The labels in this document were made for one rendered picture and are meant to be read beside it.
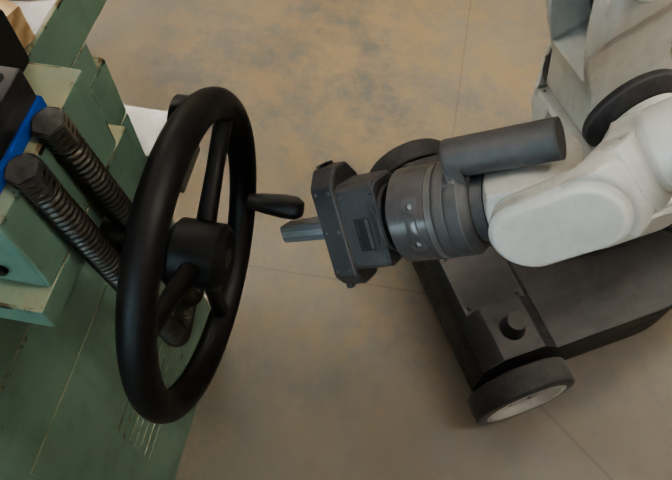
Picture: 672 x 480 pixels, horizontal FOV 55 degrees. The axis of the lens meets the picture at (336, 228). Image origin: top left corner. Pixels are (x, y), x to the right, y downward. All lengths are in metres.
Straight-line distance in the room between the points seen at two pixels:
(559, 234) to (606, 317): 0.83
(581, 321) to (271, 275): 0.66
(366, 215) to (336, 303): 0.85
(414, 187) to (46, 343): 0.42
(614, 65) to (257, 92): 1.10
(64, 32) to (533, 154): 0.45
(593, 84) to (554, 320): 0.55
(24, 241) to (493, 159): 0.35
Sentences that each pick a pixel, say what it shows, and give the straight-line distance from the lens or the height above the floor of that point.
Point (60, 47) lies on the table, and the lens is 0.69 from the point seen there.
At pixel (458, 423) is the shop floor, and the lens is 1.37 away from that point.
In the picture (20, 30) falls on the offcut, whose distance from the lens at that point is 0.64.
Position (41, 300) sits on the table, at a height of 0.87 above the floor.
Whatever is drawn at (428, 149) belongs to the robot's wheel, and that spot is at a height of 0.20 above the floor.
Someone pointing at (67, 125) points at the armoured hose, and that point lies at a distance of 0.48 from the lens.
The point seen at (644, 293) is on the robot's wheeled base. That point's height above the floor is 0.17.
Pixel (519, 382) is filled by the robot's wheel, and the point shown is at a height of 0.19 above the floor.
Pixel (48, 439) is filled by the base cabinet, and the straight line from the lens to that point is 0.81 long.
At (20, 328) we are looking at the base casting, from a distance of 0.70.
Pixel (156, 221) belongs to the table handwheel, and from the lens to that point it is 0.45.
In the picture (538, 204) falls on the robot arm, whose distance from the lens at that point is 0.50.
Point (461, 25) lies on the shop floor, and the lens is 1.99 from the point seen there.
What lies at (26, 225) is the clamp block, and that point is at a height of 0.94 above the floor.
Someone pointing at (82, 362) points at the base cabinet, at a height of 0.58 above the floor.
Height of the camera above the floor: 1.31
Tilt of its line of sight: 60 degrees down
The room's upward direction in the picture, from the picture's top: straight up
